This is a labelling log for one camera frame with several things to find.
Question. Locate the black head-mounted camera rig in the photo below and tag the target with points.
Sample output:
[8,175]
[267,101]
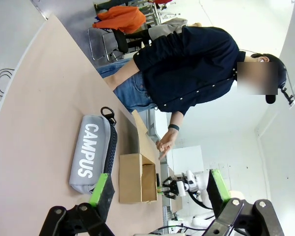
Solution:
[288,94]

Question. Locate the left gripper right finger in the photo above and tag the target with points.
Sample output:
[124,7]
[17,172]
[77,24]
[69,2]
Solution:
[235,216]

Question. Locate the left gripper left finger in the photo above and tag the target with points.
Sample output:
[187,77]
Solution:
[100,196]

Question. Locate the beige bag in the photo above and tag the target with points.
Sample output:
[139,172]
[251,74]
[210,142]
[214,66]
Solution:
[167,28]

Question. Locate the person's left forearm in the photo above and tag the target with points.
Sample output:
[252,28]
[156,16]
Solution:
[177,118]

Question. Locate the orange jacket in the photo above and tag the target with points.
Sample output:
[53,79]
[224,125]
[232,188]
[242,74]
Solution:
[124,19]

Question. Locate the grey metal-frame chair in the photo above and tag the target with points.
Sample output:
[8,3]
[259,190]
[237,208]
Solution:
[100,41]

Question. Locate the person's left hand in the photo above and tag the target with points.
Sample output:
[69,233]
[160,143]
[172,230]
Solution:
[168,142]

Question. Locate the metal rack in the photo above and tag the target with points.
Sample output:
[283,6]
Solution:
[151,14]

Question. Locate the white cabinet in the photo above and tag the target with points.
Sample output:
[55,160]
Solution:
[185,159]

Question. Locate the black wristband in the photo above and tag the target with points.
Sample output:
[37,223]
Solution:
[173,127]

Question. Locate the aluminium profile frame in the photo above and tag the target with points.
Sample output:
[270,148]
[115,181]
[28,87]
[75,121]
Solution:
[167,213]

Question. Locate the grey CAMPUS pencil case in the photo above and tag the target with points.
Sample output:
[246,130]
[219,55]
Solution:
[88,152]

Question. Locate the person in dark shirt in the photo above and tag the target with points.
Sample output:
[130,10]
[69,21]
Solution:
[191,64]

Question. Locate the black office chair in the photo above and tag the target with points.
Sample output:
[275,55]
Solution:
[121,40]

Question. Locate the brown cardboard box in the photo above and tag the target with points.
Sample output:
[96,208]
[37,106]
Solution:
[130,177]

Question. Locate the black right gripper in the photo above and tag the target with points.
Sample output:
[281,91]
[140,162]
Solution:
[174,188]

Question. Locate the person's right forearm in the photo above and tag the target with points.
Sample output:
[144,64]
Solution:
[121,75]

